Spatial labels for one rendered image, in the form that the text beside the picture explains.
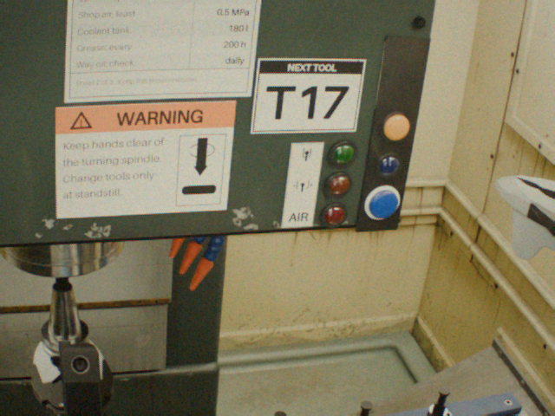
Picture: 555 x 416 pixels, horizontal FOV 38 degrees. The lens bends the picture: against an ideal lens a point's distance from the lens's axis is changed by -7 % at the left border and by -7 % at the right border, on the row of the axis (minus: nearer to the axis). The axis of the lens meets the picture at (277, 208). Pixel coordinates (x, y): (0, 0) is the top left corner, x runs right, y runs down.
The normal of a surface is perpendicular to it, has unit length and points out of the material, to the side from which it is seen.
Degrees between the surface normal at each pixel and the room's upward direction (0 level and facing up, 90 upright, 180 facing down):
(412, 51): 90
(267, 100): 90
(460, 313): 90
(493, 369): 25
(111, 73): 90
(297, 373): 0
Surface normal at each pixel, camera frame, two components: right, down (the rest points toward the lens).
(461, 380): -0.30, -0.77
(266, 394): 0.11, -0.87
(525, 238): -0.72, 0.26
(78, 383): 0.27, 0.01
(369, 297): 0.29, 0.49
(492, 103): -0.95, 0.05
